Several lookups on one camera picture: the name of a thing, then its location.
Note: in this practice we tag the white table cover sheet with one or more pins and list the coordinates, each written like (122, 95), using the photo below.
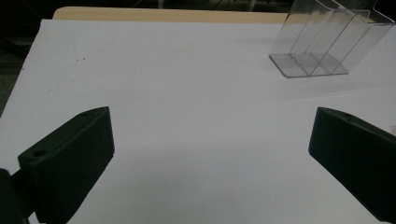
(193, 93)

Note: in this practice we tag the clear acrylic tiered holder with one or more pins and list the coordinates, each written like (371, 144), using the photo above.
(323, 40)

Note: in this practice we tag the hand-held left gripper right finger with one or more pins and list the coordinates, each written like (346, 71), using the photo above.
(355, 155)

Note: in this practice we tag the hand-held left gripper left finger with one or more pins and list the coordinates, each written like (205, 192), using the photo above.
(67, 165)

